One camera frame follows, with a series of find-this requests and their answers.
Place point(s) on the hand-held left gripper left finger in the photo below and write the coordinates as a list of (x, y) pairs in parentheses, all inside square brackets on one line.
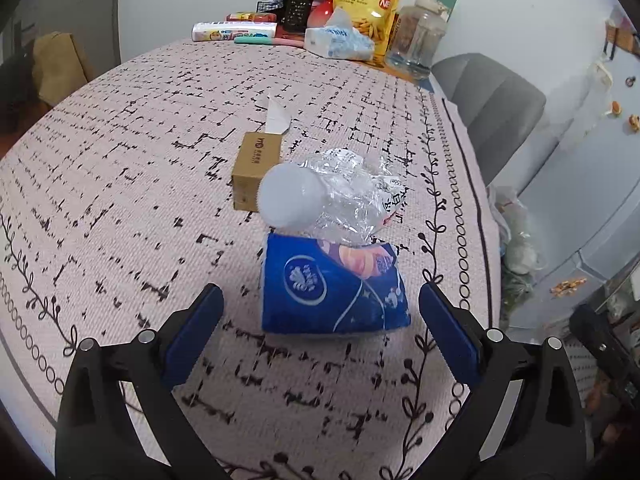
[(192, 340)]

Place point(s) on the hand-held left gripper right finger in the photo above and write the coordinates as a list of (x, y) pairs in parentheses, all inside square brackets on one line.
[(447, 340)]

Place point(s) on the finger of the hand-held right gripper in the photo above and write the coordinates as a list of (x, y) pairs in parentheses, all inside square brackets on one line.
[(602, 347)]

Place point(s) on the blue tissue packet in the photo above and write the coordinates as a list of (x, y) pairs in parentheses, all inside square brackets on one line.
[(320, 290)]

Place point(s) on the crushed clear plastic bottle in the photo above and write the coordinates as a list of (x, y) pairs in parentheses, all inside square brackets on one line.
[(340, 195)]

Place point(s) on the person's right hand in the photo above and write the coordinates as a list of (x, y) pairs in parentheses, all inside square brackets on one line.
[(597, 395)]

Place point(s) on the clear plastic bag of items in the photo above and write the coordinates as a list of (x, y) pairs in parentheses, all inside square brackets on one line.
[(520, 250)]

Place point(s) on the white refrigerator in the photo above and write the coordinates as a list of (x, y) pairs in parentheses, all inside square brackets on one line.
[(590, 185)]

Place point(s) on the small brown cardboard box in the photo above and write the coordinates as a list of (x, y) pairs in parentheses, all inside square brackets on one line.
[(250, 170)]

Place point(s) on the torn white paper scrap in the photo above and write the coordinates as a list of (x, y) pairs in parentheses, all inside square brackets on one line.
[(277, 120)]

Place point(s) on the burger fridge magnet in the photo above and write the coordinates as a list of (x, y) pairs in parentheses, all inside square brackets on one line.
[(616, 107)]

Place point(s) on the grey upholstered chair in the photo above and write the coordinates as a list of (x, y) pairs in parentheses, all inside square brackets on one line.
[(495, 100)]

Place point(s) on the white hanging plastic bag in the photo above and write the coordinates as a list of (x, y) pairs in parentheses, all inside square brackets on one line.
[(597, 77)]

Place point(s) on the dark jacket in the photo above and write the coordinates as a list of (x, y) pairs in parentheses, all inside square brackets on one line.
[(17, 90)]

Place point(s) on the tan chair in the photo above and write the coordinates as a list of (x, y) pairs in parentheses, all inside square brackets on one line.
[(60, 65)]

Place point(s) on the teal slim case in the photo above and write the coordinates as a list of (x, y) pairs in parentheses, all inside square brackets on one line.
[(252, 39)]

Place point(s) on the clear plastic jar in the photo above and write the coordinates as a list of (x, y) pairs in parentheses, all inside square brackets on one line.
[(415, 35)]

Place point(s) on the brown wooden basket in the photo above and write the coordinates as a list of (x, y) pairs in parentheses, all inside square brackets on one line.
[(622, 39)]

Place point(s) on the white roll packet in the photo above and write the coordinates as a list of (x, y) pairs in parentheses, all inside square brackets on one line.
[(225, 31)]

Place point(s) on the white blue tissue pack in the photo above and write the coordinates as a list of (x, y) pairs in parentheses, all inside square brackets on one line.
[(335, 42)]

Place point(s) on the flat red box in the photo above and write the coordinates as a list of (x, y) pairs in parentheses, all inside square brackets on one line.
[(250, 17)]

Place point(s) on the yellow snack bag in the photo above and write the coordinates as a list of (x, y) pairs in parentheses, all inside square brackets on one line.
[(370, 5)]

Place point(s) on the black pen holder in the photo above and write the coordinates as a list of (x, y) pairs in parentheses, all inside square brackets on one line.
[(297, 12)]

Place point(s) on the red apple-shaped container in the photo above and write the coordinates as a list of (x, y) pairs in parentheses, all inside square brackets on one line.
[(320, 12)]

